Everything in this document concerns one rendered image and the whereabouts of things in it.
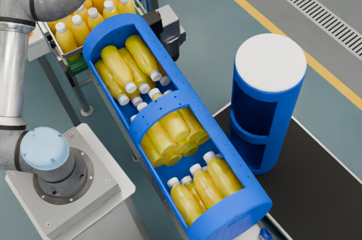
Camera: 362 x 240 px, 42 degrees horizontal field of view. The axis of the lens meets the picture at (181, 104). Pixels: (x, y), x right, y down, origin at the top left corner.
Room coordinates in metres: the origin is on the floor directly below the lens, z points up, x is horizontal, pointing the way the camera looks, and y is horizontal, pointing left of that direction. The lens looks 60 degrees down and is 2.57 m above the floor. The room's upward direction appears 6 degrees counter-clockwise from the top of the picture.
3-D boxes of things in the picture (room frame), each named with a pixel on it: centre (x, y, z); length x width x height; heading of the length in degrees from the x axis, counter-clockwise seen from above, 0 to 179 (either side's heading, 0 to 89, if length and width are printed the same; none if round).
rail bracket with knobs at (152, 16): (1.34, 0.09, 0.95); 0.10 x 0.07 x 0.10; 115
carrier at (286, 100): (1.02, -0.37, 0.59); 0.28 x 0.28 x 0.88
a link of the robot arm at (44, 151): (0.56, 0.39, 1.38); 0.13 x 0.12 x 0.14; 76
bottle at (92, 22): (1.32, 0.32, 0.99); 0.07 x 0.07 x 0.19
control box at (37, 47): (1.28, 0.60, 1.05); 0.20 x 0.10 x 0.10; 25
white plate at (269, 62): (1.02, -0.37, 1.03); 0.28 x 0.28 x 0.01
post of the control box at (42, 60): (1.28, 0.60, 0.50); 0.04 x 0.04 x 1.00; 25
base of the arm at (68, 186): (0.56, 0.39, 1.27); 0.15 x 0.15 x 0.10
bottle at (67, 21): (1.33, 0.45, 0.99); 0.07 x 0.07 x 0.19
